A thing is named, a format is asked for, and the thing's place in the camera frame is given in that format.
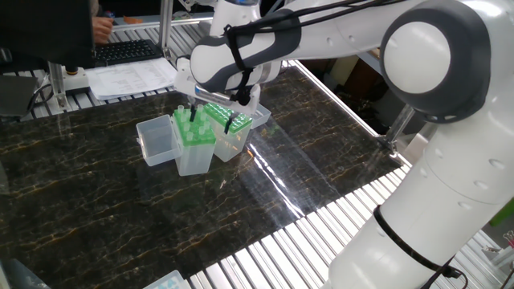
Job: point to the green flat object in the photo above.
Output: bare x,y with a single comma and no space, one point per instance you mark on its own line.
505,214

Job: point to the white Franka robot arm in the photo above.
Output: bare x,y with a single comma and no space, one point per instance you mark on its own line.
417,56

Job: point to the beige cardboard panel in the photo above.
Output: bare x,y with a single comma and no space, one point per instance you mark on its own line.
343,70

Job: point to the diagonal aluminium strut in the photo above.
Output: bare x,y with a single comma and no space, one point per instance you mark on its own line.
397,128

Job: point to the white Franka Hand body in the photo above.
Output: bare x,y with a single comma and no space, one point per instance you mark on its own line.
182,78

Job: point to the black keyboard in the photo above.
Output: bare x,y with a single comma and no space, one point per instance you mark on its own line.
124,51

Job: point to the black marble pattern board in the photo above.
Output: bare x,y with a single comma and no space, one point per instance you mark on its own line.
120,225

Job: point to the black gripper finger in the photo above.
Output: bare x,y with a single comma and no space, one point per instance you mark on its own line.
192,113
229,123

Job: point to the clear tip box green rack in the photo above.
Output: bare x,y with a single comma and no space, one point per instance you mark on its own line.
229,144
197,158

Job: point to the grey rounded object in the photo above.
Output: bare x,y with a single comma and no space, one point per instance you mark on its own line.
20,279

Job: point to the small orange object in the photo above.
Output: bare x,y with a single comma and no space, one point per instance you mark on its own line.
132,19

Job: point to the black flat box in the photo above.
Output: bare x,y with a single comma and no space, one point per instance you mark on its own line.
16,96

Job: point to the tall aluminium frame post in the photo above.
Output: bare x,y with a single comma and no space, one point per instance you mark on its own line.
165,24

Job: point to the black computer monitor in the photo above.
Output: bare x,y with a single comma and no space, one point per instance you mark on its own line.
40,32

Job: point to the white paper stack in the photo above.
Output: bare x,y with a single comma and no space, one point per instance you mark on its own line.
128,78

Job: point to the bare person hand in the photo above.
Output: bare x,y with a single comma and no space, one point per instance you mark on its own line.
101,29

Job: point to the short aluminium frame post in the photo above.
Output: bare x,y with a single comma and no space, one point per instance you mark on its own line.
57,84

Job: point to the white stand base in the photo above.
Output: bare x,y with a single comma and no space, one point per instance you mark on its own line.
78,82

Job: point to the clear tip box blue rack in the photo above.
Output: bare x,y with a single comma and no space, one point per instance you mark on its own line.
166,283

